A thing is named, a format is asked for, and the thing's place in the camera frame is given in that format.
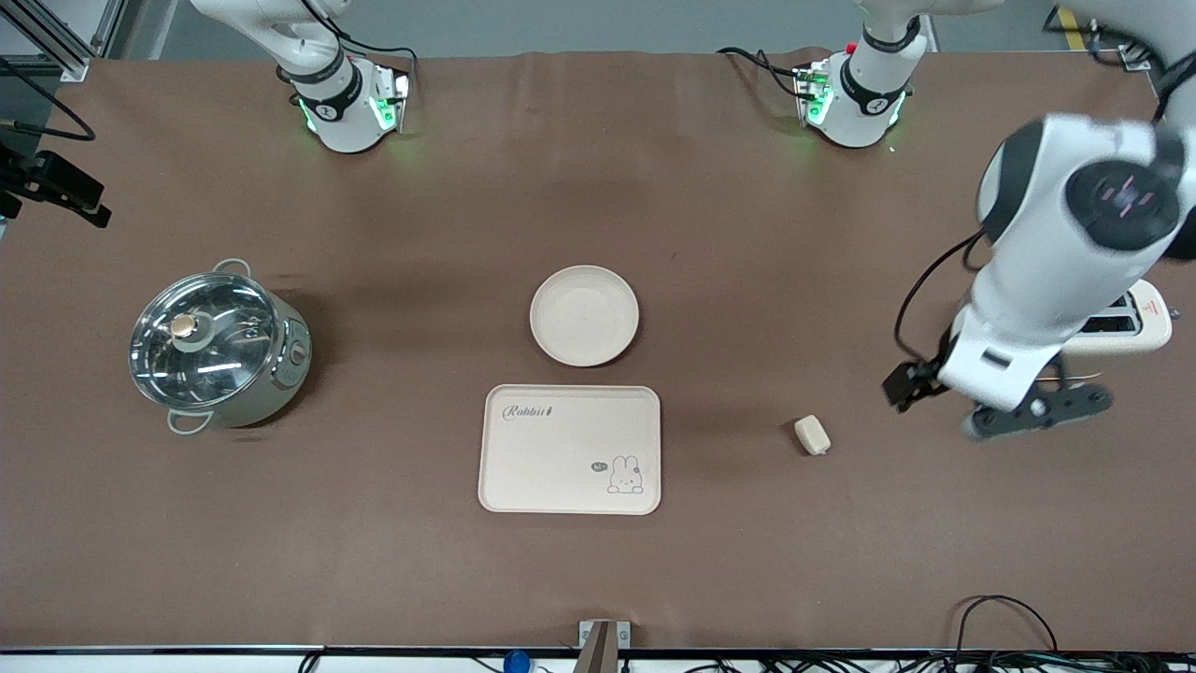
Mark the cream round plate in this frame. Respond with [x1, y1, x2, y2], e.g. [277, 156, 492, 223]
[529, 265, 640, 367]

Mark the glass pot lid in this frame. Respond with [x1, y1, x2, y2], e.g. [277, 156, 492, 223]
[129, 271, 283, 410]

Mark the cream two-slot toaster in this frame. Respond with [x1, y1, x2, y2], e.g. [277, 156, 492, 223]
[1063, 279, 1183, 375]

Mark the brown table mat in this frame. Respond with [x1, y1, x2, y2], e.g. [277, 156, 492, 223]
[0, 49, 1196, 652]

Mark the steel pot with glass lid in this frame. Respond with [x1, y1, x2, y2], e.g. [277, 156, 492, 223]
[129, 259, 312, 436]

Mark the left base control board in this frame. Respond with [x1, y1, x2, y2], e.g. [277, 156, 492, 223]
[794, 58, 834, 127]

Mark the base control board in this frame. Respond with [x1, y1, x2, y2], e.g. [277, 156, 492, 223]
[369, 64, 412, 132]
[794, 58, 834, 127]

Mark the right base control board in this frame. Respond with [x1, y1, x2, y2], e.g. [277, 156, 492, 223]
[369, 64, 412, 132]

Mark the cream rabbit print tray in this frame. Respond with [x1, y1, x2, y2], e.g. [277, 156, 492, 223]
[477, 384, 662, 516]

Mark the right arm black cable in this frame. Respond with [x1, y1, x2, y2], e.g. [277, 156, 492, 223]
[0, 58, 96, 143]

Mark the aluminium frame profile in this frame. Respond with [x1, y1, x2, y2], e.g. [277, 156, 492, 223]
[0, 0, 127, 85]

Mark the black looped cable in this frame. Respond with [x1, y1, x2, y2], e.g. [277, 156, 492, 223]
[953, 594, 1059, 657]

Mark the black cable bundle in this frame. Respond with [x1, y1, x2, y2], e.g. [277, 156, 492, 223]
[654, 654, 1196, 673]

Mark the left base black cable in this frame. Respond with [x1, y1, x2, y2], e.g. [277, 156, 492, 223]
[718, 47, 806, 99]

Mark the grey metal camera bracket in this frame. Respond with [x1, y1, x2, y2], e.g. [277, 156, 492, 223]
[572, 620, 632, 673]

